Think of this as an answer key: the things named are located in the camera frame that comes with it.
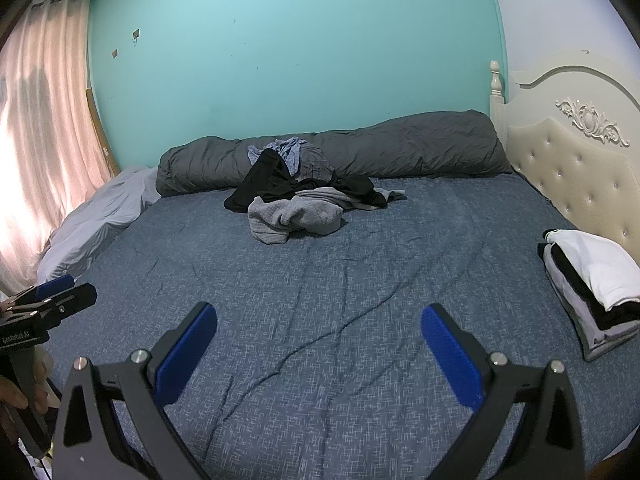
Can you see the dark grey rolled duvet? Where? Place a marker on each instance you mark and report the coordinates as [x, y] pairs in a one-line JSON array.
[[410, 145]]

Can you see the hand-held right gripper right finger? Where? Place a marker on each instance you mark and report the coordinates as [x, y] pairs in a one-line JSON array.
[[450, 360]]

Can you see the cream tufted headboard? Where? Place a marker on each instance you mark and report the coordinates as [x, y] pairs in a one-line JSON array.
[[565, 160]]

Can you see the dark grey garment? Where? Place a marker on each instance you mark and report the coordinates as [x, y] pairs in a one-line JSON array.
[[315, 162]]

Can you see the blue striped shirt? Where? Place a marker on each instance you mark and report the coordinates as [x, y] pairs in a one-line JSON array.
[[287, 149]]

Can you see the grey sweatpants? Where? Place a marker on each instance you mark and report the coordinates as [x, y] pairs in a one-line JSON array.
[[290, 215]]

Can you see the light grey folded garment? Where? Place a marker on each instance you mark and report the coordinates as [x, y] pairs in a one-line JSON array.
[[575, 310]]

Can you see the black folded garment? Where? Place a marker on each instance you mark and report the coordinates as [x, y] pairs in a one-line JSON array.
[[625, 312]]

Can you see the pink curtain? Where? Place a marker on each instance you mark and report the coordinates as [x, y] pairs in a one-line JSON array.
[[40, 120]]

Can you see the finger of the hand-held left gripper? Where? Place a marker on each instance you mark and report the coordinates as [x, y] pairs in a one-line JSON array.
[[70, 302], [55, 285]]

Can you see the black pants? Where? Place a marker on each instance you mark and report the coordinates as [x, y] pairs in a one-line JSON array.
[[265, 180]]

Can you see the wooden window frame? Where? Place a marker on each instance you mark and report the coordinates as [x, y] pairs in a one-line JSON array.
[[100, 130]]

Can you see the person's left hand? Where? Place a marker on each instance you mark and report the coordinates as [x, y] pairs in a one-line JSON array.
[[12, 392]]

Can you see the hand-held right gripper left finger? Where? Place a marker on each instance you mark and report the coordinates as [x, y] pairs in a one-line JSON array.
[[187, 355]]

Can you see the white folded garment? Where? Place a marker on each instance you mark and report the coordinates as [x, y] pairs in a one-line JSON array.
[[595, 265]]

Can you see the blue patterned bed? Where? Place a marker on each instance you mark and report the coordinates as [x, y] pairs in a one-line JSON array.
[[350, 310]]

